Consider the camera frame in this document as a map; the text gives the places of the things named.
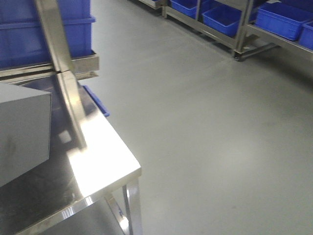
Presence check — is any blue bin upper right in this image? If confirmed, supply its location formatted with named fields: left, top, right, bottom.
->
left=0, top=0, right=95, bottom=69

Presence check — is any stainless steel shelf frame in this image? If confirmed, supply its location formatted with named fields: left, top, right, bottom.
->
left=0, top=0, right=100, bottom=81

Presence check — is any steel rack with bins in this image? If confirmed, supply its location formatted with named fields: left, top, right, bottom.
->
left=141, top=0, right=313, bottom=61

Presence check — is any gray square base block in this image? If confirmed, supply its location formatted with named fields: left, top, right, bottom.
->
left=0, top=83, right=52, bottom=186

